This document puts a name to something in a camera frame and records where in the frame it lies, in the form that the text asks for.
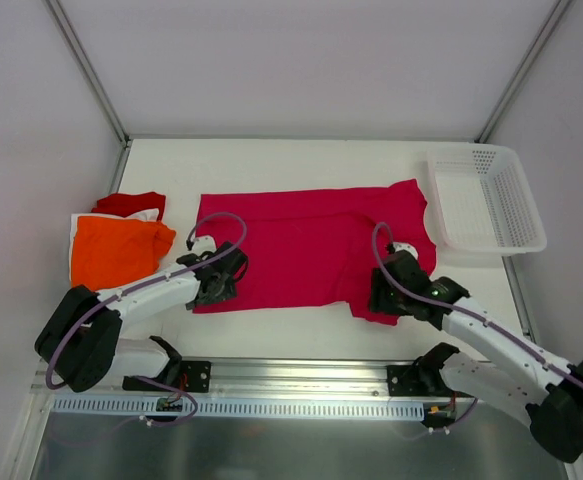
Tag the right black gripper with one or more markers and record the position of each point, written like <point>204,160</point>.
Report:
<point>384,298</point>

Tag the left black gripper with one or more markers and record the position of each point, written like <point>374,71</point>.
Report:
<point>216,289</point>

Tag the pink t-shirt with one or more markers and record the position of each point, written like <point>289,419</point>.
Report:
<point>314,248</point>

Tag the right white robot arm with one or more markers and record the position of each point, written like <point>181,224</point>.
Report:
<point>556,423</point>

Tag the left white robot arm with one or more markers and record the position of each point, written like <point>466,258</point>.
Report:
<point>84,342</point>

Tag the white plastic mesh basket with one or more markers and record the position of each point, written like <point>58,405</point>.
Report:
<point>483,202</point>

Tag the orange folded t-shirt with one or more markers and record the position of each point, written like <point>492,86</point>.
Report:
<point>116,250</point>

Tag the red folded t-shirt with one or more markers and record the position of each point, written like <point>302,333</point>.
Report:
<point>124,205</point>

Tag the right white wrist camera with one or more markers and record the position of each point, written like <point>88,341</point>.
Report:
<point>395,247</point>

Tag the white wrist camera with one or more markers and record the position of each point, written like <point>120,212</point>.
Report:
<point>199,245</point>
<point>395,247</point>

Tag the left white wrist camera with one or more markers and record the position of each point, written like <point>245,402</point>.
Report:
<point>199,245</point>

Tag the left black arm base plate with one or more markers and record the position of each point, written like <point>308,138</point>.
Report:
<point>188,375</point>

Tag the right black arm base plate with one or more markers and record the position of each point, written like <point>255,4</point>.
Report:
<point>415,381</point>

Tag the aluminium mounting rail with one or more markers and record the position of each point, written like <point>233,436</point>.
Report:
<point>296,377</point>

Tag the white slotted cable duct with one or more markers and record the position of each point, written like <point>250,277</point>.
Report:
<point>240,407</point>

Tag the right aluminium frame post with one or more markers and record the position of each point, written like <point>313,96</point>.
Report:
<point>555,17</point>

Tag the aluminium frame post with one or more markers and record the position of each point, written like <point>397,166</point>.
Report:
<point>76,48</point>
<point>555,17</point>

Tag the left aluminium frame post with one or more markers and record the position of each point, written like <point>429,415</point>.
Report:
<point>76,48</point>

